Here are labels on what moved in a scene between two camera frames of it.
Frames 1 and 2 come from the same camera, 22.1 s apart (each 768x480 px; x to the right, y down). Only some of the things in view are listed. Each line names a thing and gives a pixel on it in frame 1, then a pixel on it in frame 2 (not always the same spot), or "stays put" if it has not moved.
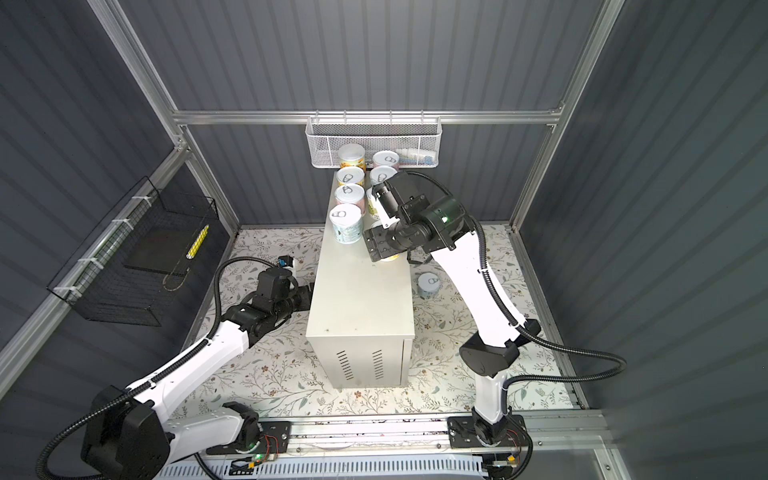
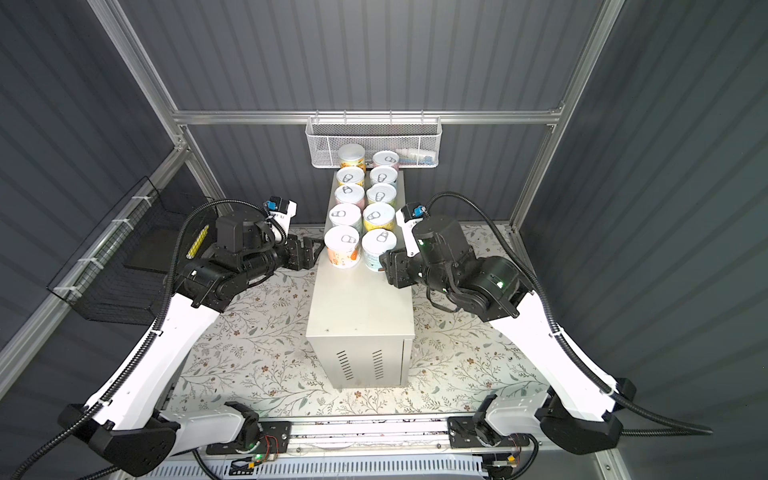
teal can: x=381 y=173 stays put
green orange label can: x=352 y=155 stays put
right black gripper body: x=385 y=242 -> x=403 y=269
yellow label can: x=350 y=175 stays put
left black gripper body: x=299 y=300 -> x=293 y=259
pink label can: x=385 y=158 stays put
